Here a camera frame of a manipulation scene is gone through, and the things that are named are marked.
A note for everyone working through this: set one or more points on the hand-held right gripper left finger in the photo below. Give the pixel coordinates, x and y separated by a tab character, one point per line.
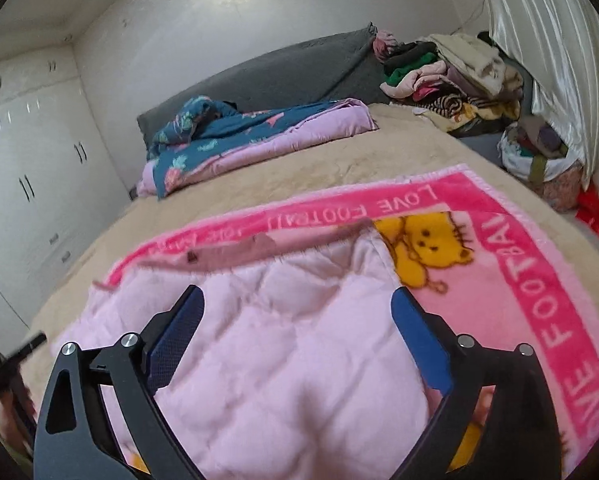
172	345

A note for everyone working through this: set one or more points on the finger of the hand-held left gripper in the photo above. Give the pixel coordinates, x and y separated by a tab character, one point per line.
27	346

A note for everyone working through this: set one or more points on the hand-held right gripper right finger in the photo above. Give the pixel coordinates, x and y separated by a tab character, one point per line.
429	345

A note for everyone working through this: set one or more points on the pink quilted jacket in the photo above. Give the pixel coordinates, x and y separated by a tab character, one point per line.
279	310

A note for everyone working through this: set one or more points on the white bag of clothes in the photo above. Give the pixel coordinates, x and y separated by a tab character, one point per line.
539	160

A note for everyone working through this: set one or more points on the pile of mixed clothes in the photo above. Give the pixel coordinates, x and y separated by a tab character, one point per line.
454	80

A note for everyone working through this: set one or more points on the pink printed bear blanket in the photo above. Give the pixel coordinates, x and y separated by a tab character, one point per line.
504	260

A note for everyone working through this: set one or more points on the white wardrobe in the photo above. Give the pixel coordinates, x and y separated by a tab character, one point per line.
39	160

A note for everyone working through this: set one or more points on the beige bed cover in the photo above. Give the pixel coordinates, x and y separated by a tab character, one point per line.
329	160

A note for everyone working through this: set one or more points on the teal floral pink quilt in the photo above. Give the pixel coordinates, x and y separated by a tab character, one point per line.
259	140

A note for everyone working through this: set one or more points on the grey padded headboard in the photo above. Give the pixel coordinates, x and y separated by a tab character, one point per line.
289	75

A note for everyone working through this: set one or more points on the white satin curtain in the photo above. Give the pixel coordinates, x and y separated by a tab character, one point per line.
554	50

